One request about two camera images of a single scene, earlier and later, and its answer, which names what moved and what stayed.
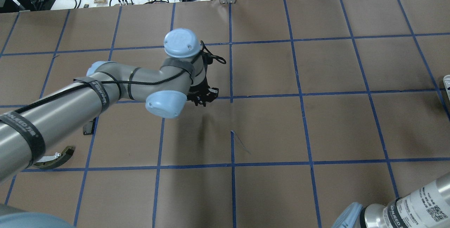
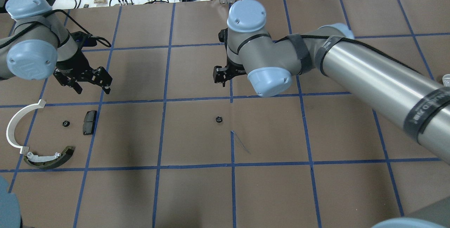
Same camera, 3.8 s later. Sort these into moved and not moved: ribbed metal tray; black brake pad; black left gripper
Moved: black left gripper
Not moved: black brake pad; ribbed metal tray
